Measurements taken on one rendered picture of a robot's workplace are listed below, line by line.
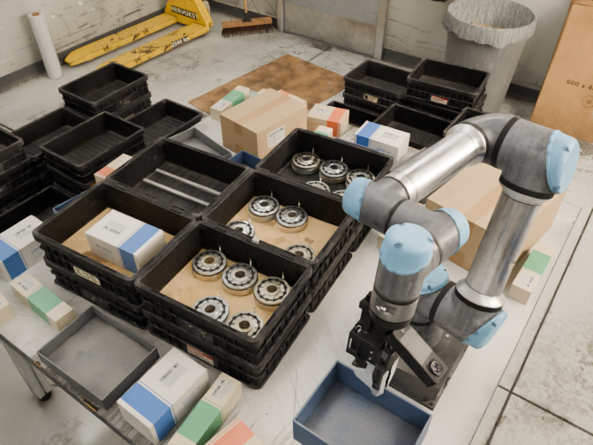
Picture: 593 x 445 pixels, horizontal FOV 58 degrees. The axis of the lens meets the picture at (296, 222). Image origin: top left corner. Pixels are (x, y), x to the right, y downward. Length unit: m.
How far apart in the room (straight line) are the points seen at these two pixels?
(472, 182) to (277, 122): 0.81
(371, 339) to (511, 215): 0.46
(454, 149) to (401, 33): 3.56
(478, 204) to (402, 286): 1.03
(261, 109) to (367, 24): 2.55
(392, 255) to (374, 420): 0.39
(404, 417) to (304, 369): 0.54
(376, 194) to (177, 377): 0.78
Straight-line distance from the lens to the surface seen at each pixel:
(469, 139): 1.17
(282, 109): 2.31
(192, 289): 1.61
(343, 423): 1.08
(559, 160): 1.18
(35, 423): 2.50
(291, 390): 1.54
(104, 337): 1.72
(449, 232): 0.90
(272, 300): 1.51
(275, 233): 1.74
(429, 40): 4.57
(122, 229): 1.71
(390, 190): 0.97
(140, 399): 1.47
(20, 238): 2.00
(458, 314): 1.34
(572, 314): 2.88
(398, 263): 0.81
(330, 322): 1.67
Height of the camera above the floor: 2.02
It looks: 42 degrees down
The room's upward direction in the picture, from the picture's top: straight up
